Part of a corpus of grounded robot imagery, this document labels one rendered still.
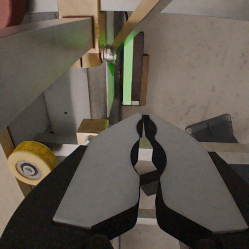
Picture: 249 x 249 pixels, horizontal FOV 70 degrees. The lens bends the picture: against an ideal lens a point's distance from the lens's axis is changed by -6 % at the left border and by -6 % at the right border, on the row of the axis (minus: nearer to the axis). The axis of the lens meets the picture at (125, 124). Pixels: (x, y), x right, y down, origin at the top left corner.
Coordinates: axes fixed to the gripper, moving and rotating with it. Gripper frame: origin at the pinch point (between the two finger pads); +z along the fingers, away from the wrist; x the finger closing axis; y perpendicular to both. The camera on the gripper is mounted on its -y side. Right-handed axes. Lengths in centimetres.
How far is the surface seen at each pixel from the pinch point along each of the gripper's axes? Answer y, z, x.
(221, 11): -6.7, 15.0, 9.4
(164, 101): 45, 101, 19
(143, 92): 37, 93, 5
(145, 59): 18, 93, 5
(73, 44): -3.4, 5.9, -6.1
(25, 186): 25.0, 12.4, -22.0
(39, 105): 18.5, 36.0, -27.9
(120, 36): -3.8, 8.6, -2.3
